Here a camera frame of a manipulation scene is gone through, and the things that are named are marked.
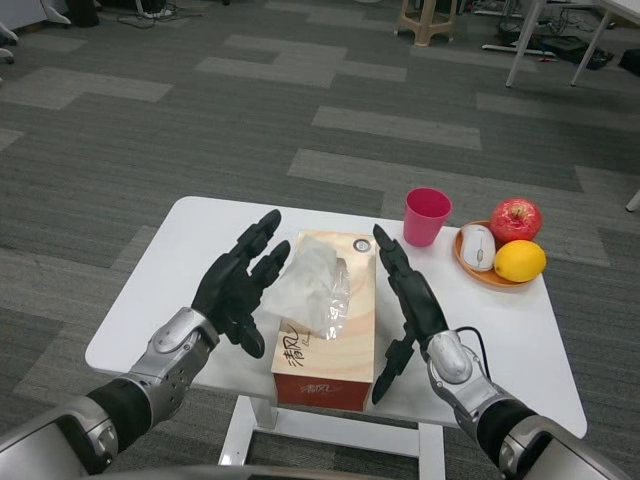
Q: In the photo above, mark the white computer mouse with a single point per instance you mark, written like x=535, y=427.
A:
x=475, y=250

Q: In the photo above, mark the yellow lemon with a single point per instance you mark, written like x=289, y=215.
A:
x=520, y=262

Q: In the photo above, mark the pink plastic cup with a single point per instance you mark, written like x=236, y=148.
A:
x=425, y=230

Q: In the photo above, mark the white desk with black equipment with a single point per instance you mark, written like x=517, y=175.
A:
x=500, y=47

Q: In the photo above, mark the beige plastic stool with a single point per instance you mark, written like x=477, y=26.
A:
x=424, y=35

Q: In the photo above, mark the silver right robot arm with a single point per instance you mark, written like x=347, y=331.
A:
x=450, y=360

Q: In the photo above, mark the red apple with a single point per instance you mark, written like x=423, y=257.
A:
x=515, y=220

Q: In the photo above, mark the white table base frame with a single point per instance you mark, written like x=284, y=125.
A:
x=240, y=430

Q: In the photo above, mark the white room divider panel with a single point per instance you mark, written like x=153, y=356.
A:
x=57, y=15

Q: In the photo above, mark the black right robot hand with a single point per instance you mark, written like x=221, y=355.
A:
x=417, y=310

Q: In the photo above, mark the large white table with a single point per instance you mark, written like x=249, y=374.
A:
x=525, y=45

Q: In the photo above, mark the white tissue sheet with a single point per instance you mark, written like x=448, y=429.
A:
x=305, y=285

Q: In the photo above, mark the white power strip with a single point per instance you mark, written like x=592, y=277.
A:
x=152, y=13

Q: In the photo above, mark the black bag on floor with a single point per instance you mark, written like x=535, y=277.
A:
x=570, y=47

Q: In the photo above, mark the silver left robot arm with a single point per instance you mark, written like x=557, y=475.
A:
x=170, y=360

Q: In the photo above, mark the white table leg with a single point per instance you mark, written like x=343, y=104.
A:
x=634, y=200

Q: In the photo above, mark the orange plate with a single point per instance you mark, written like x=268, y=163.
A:
x=480, y=277

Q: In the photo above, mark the tan and red tissue box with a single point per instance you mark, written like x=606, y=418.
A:
x=350, y=325

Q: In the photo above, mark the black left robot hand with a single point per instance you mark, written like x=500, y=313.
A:
x=227, y=290

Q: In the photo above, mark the silver robot chest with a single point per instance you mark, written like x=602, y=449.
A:
x=250, y=474

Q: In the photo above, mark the black box on floor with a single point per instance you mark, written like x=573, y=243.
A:
x=630, y=62

